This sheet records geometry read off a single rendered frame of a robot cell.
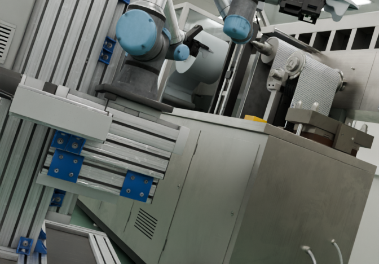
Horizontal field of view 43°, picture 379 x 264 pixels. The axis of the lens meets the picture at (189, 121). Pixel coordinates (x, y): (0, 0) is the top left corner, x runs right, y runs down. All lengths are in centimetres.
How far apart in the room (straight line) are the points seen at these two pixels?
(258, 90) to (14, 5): 145
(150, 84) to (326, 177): 96
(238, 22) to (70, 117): 53
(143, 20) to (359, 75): 141
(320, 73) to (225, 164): 67
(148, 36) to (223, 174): 89
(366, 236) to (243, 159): 341
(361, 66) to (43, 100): 167
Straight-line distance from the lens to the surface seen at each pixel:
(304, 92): 233
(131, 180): 153
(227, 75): 256
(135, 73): 149
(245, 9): 139
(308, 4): 140
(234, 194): 196
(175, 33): 217
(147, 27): 136
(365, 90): 246
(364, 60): 254
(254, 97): 262
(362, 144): 233
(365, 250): 525
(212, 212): 207
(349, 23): 273
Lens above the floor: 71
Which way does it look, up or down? 3 degrees up
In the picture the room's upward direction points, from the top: 18 degrees clockwise
